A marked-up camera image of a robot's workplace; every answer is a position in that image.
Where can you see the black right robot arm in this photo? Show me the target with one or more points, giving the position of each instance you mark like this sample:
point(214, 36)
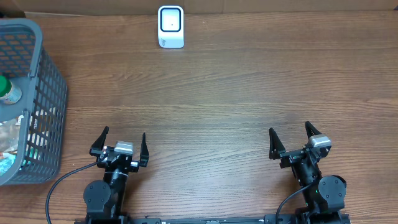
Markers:
point(324, 195)

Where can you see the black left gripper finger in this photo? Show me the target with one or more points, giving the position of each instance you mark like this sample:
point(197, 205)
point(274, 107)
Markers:
point(99, 143)
point(144, 155)

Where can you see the grey plastic mesh basket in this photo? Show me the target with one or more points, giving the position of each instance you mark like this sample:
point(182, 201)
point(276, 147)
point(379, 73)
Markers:
point(42, 108)

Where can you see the brown white snack pouch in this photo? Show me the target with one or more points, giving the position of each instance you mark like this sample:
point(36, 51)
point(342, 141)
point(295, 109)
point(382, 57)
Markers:
point(10, 134)

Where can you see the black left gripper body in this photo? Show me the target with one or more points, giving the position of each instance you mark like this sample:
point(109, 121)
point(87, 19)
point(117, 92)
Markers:
point(134, 168)

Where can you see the white barcode scanner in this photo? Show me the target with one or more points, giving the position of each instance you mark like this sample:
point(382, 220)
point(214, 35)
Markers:
point(170, 27)

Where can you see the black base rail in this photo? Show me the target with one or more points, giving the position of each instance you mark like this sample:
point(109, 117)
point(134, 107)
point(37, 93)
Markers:
point(267, 219)

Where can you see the green lid jar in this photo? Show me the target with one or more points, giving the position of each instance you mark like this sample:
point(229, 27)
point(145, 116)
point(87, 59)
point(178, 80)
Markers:
point(10, 92)

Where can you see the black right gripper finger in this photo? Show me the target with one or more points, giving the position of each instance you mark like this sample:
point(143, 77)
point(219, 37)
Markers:
point(276, 147)
point(311, 130)

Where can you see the teal wet wipes pack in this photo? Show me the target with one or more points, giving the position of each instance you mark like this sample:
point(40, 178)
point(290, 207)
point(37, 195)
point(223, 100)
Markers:
point(6, 162)

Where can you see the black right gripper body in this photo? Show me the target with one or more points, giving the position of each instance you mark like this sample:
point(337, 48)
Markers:
point(290, 157)

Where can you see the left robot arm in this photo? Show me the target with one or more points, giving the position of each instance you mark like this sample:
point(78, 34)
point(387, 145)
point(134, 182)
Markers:
point(104, 198)

